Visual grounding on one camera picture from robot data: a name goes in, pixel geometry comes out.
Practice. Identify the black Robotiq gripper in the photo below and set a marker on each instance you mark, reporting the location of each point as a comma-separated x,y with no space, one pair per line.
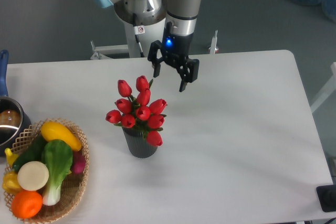
175,50

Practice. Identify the red tulip bouquet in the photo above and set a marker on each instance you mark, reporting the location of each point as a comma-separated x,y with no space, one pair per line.
137,112

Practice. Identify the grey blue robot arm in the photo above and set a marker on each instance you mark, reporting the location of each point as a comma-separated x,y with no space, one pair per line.
161,31

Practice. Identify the dark grey ribbed vase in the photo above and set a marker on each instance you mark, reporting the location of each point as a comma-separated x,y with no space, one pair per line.
137,145

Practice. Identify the purple red radish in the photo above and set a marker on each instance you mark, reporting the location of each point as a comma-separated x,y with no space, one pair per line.
78,163

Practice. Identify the yellow squash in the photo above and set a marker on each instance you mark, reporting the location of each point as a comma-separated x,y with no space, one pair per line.
56,131

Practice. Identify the green bok choy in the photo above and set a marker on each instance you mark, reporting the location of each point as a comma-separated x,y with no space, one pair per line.
57,156

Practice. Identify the woven wicker basket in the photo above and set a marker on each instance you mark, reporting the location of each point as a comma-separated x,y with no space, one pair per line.
74,185

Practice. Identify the dark green cucumber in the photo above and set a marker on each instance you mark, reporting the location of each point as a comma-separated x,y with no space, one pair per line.
32,153

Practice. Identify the cream round disc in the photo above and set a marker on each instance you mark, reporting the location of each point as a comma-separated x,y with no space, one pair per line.
33,176

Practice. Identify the small yellow gourd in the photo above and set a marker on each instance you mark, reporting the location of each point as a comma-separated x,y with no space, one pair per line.
10,156

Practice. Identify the yellow bell pepper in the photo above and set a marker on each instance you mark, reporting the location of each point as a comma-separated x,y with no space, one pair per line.
11,184

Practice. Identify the orange fruit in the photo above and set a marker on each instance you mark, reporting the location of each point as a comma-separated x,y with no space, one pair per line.
26,204

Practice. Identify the black device at edge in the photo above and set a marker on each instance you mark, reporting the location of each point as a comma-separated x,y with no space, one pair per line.
326,195

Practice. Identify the white furniture frame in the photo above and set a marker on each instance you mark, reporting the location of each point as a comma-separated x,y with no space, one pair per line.
327,89

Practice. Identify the blue handled saucepan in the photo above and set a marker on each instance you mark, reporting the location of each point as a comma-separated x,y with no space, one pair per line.
13,118

